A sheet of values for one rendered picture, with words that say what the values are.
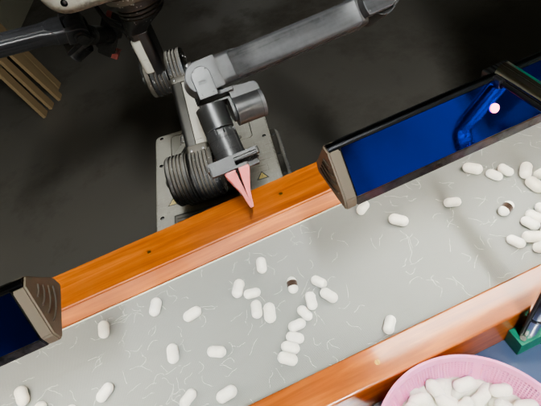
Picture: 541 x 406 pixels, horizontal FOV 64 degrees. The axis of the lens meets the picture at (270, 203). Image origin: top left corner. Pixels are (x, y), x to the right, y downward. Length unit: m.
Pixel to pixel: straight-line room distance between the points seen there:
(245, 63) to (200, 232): 0.35
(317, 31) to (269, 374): 0.62
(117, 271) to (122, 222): 1.25
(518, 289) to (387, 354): 0.23
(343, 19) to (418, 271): 0.49
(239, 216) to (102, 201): 1.52
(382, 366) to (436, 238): 0.27
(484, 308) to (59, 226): 2.02
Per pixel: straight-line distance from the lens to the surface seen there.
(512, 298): 0.79
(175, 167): 1.04
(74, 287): 0.98
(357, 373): 0.72
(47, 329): 0.54
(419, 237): 0.86
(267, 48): 0.85
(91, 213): 2.34
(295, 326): 0.76
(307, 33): 0.88
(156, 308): 0.87
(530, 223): 0.89
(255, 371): 0.77
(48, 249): 2.33
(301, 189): 0.92
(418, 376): 0.73
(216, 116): 0.80
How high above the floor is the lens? 1.44
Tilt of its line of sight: 48 degrees down
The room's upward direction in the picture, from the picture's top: 19 degrees counter-clockwise
